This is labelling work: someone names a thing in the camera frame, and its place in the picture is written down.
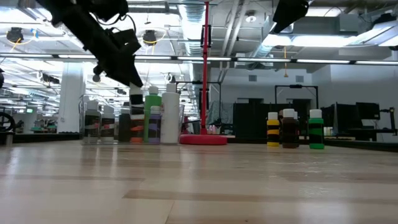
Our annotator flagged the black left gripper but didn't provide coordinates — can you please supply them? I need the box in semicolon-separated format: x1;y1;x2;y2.
60;11;144;88

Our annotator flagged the white pillar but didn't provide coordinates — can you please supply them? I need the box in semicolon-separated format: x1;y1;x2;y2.
57;62;87;134

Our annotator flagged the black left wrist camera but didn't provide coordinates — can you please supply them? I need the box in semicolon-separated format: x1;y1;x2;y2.
108;29;142;55

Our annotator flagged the tall white plastic bottle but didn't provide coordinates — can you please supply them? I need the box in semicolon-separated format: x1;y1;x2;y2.
160;83;180;144

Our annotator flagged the clear plastic bin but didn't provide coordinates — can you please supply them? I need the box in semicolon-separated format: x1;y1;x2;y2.
75;93;185;144

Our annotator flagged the black background frame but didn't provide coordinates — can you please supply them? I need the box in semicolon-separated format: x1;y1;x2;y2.
274;83;320;110

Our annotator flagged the brown paint bottle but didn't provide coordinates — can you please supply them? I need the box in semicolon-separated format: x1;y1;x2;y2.
281;108;300;149

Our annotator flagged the orange paint bottle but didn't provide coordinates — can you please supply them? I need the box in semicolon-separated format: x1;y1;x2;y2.
130;114;145;144

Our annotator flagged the small green paint bottle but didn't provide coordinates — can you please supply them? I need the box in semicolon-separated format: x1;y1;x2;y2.
308;108;325;150

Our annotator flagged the dark maroon paint bottle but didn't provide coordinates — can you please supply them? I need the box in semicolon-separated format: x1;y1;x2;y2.
84;100;101;144

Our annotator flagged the silver spiral ventilation duct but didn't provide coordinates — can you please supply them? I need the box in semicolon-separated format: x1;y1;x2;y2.
248;0;315;58

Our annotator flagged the red desk lamp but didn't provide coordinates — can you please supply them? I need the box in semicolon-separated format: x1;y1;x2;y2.
179;0;228;146

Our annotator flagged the yellow paint bottle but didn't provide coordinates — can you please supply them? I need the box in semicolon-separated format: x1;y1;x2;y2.
266;111;280;148

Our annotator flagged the overhead rail with light strips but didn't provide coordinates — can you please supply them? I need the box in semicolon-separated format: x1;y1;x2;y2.
0;53;398;65

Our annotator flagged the black ceiling cord reel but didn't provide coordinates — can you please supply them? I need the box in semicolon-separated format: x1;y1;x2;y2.
141;29;159;46
6;27;24;43

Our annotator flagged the black background monitor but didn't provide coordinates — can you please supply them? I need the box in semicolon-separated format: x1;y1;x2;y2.
356;101;381;121

